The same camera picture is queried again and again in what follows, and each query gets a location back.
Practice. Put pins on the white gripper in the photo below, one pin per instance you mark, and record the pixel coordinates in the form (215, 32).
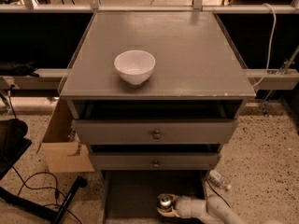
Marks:
(184, 206)

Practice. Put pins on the silver blue redbull can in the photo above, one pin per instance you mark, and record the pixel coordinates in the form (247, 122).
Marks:
(165, 201)

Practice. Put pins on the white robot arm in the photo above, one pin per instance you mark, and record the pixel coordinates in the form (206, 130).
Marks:
(213, 210)

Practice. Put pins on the grey open bottom drawer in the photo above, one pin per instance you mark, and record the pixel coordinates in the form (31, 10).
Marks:
(131, 196)

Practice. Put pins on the grey middle drawer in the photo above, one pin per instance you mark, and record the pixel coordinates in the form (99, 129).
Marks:
(154, 161)

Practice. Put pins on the grey drawer cabinet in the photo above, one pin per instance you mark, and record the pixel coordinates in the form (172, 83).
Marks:
(196, 76)

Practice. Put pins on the grey top drawer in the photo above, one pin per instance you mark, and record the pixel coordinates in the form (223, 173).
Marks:
(96, 132)

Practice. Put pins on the cardboard box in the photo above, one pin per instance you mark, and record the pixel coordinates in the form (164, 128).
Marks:
(61, 146)

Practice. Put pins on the white ceramic bowl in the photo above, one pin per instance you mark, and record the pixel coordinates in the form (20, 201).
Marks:
(135, 66)

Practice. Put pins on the metal rail frame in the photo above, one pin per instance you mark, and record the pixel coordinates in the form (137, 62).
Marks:
(146, 6)

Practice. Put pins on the black cloth on rail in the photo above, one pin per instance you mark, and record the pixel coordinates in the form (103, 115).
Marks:
(14, 69)

